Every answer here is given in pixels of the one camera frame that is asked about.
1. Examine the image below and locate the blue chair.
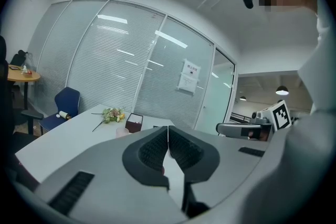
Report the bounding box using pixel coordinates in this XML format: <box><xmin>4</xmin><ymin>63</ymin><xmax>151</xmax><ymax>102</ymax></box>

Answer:
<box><xmin>39</xmin><ymin>86</ymin><xmax>81</xmax><ymax>137</ymax></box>

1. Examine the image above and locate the black high-back chair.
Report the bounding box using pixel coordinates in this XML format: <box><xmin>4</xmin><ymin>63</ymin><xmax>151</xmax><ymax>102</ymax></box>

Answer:
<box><xmin>9</xmin><ymin>50</ymin><xmax>28</xmax><ymax>66</ymax></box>

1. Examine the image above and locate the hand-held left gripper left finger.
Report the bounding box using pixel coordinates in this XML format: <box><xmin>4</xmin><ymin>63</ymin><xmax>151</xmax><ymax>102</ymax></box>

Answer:
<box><xmin>34</xmin><ymin>125</ymin><xmax>188</xmax><ymax>224</ymax></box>

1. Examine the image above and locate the small tray with red fruit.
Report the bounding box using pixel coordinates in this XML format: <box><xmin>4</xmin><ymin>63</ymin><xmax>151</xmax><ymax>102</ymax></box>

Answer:
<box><xmin>21</xmin><ymin>65</ymin><xmax>34</xmax><ymax>78</ymax></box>

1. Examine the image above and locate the round wooden table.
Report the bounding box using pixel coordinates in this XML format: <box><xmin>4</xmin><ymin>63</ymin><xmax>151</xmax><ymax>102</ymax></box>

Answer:
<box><xmin>7</xmin><ymin>64</ymin><xmax>41</xmax><ymax>111</ymax></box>

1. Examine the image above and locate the small grey gripper camera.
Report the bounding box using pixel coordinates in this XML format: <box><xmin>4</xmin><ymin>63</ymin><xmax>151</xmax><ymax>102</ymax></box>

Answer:
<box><xmin>248</xmin><ymin>111</ymin><xmax>271</xmax><ymax>124</ymax></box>

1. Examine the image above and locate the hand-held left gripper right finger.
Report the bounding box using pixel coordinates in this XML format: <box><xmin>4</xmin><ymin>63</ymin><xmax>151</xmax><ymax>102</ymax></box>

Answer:
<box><xmin>169</xmin><ymin>125</ymin><xmax>269</xmax><ymax>219</ymax></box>

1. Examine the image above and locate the white roll with brown end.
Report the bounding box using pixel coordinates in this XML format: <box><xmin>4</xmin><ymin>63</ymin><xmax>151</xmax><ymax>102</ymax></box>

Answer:
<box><xmin>55</xmin><ymin>110</ymin><xmax>72</xmax><ymax>121</ymax></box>

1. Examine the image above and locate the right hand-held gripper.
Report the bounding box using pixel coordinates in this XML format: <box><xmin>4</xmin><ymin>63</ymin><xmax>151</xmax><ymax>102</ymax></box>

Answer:
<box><xmin>216</xmin><ymin>100</ymin><xmax>291</xmax><ymax>141</ymax></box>

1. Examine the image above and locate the artificial flower bunch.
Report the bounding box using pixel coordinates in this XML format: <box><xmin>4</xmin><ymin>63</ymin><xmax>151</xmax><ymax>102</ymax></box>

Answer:
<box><xmin>91</xmin><ymin>107</ymin><xmax>125</xmax><ymax>133</ymax></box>

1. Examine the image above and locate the white paper notice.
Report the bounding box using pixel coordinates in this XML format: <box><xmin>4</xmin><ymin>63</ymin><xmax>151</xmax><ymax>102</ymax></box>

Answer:
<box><xmin>177</xmin><ymin>58</ymin><xmax>202</xmax><ymax>95</ymax></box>

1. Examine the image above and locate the brown pen holder box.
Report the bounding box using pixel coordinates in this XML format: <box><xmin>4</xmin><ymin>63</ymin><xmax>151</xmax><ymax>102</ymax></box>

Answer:
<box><xmin>125</xmin><ymin>112</ymin><xmax>144</xmax><ymax>135</ymax></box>

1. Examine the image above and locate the person in white shirt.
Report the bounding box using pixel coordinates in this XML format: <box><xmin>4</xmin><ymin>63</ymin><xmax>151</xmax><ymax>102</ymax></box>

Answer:
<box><xmin>244</xmin><ymin>7</ymin><xmax>336</xmax><ymax>224</ymax></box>

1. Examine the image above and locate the black metal railing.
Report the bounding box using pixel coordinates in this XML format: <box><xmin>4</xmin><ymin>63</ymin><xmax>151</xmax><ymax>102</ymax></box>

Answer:
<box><xmin>230</xmin><ymin>112</ymin><xmax>254</xmax><ymax>124</ymax></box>

